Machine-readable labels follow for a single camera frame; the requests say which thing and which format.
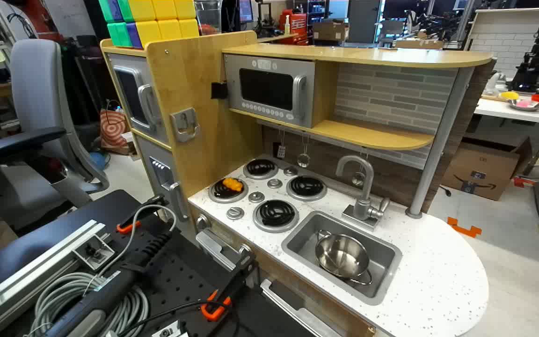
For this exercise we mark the orange twisted doughnut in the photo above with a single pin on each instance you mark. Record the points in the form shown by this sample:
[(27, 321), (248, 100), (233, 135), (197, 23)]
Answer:
[(233, 184)]

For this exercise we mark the black coil stove burner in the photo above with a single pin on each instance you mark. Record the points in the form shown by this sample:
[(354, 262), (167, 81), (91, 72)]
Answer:
[(216, 191), (276, 214), (308, 186), (261, 167)]

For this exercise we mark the grey stove knob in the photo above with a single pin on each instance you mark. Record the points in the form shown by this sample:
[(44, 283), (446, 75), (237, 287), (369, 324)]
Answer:
[(257, 197), (274, 182), (235, 212), (291, 169)]

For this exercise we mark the shiny steel pot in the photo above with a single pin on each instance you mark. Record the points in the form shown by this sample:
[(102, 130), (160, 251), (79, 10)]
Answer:
[(341, 255)]

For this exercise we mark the small hanging toy utensil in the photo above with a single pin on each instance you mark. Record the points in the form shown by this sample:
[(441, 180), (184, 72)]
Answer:
[(280, 150)]

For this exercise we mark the silver toy microwave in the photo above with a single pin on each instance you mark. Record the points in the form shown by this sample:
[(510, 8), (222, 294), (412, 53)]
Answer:
[(270, 90)]

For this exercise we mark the silver oven front knob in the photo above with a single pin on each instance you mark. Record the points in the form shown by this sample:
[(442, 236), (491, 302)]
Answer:
[(203, 221)]

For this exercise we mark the wooden toy kitchen unit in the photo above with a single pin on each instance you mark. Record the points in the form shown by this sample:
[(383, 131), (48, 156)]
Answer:
[(207, 105)]

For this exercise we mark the small black box on panel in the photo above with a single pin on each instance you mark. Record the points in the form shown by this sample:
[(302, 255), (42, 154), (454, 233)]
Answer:
[(220, 90)]

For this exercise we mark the silver metal latch plate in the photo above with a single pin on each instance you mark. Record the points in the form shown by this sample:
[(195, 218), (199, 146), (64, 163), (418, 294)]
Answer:
[(184, 124)]

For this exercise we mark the silver toy faucet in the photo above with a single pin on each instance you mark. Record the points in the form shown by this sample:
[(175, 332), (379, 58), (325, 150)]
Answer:
[(368, 188)]

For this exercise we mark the silver toy sink basin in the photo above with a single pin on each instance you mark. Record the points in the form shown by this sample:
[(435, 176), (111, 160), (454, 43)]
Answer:
[(379, 262)]

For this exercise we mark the red box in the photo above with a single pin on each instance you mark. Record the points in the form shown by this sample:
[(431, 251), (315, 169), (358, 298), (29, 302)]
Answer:
[(298, 25)]

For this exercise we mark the black orange bar clamp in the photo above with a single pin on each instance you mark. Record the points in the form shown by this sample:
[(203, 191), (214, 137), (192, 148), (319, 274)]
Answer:
[(130, 225), (214, 309)]

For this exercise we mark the red patterned bag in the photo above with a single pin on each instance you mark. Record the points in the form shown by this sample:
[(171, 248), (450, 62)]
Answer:
[(115, 131)]

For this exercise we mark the silver cabinet door with window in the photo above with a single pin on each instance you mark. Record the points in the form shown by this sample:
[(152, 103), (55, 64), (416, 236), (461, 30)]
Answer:
[(130, 94)]

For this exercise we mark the grey metal support pole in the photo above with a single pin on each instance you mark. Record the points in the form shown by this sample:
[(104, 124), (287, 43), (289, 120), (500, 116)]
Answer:
[(441, 137)]

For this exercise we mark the brown cardboard box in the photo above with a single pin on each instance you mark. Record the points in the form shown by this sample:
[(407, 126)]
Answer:
[(482, 169)]

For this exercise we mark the white top desk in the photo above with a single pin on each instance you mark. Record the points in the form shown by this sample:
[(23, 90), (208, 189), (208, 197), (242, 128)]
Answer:
[(500, 111)]

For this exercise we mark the grey office chair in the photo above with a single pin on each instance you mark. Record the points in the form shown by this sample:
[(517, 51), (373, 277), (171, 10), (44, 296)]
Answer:
[(36, 94)]

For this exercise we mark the white perforated board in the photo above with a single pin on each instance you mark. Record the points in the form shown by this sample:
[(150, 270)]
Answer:
[(500, 38)]

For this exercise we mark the black articulated stand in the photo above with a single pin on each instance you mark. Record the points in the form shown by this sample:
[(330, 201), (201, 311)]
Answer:
[(534, 57)]

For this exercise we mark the aluminium corner bracket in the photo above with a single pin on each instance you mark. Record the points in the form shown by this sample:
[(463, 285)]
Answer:
[(94, 253)]

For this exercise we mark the orange bracket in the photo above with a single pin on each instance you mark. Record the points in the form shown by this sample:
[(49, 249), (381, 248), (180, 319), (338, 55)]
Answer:
[(463, 229)]

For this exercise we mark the aluminium extrusion rail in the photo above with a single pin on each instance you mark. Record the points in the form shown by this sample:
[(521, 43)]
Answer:
[(33, 272)]

